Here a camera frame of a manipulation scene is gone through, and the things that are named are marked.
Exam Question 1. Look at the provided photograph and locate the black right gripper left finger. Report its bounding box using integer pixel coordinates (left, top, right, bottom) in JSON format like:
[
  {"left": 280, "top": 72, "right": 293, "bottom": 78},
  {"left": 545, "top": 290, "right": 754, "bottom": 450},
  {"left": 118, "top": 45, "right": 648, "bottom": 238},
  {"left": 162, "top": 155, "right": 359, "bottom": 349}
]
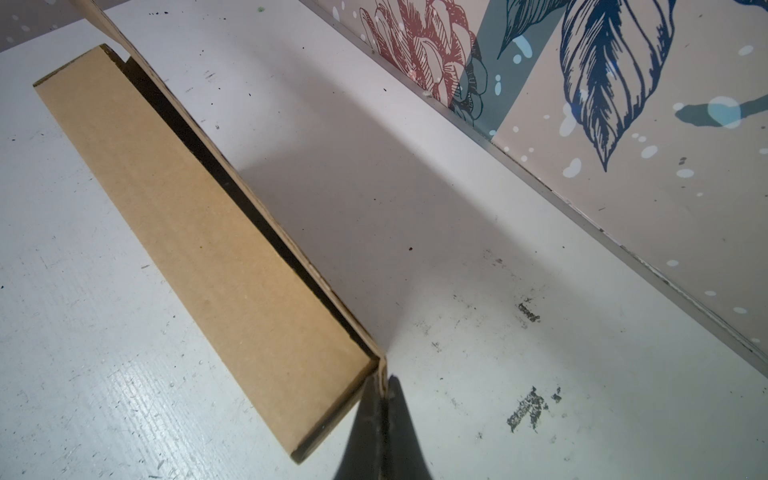
[{"left": 334, "top": 377, "right": 385, "bottom": 480}]

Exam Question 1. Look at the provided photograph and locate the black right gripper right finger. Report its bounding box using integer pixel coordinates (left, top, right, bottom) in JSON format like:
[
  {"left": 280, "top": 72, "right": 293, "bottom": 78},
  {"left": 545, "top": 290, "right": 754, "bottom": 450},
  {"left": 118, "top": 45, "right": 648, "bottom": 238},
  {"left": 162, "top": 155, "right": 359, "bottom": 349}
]
[{"left": 385, "top": 376, "right": 432, "bottom": 480}]

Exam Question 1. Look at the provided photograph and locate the brown cardboard paper box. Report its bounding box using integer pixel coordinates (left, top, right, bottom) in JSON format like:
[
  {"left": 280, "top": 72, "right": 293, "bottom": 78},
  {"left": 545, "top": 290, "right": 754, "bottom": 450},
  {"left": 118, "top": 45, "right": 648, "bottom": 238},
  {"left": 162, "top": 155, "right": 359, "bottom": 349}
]
[{"left": 34, "top": 1, "right": 385, "bottom": 463}]

